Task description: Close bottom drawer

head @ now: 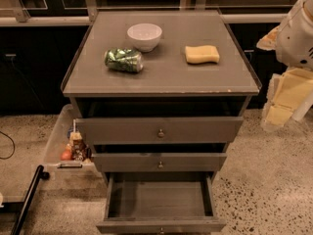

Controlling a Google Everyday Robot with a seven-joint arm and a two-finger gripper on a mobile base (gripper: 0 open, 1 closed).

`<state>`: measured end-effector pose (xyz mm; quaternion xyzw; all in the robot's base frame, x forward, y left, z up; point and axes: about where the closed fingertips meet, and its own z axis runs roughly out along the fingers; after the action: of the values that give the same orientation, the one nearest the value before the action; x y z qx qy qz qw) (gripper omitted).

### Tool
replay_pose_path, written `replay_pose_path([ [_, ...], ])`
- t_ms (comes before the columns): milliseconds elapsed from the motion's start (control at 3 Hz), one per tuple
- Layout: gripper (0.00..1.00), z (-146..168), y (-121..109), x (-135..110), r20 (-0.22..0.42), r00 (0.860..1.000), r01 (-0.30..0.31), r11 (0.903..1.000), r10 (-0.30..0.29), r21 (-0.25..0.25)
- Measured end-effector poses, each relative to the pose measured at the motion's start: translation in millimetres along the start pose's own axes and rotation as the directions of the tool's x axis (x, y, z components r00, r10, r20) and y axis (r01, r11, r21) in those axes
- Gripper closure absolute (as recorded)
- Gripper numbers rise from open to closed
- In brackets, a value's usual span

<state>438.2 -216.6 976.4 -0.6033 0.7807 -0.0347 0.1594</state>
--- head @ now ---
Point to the grey top drawer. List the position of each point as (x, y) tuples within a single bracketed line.
[(158, 130)]

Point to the grey bottom drawer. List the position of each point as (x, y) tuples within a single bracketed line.
[(160, 203)]

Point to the red round fruit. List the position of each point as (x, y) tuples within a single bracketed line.
[(66, 155)]

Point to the yellow sponge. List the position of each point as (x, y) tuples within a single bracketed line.
[(202, 54)]

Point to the clear plastic storage bin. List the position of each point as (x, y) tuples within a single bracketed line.
[(58, 141)]

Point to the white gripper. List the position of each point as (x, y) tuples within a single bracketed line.
[(295, 44)]

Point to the grey middle drawer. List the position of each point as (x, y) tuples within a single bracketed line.
[(153, 162)]

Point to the black metal pole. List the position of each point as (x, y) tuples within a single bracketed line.
[(40, 174)]

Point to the metal window frame rail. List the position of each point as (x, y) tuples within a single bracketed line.
[(55, 12)]

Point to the brown snack package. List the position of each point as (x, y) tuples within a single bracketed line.
[(78, 147)]

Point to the white ceramic bowl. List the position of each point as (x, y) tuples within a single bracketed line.
[(144, 36)]

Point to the grey drawer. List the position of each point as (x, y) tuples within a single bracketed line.
[(160, 203), (158, 130), (153, 162)]

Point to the grey drawer cabinet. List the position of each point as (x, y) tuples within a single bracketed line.
[(167, 86)]

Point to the crushed green soda can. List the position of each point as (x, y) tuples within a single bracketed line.
[(129, 60)]

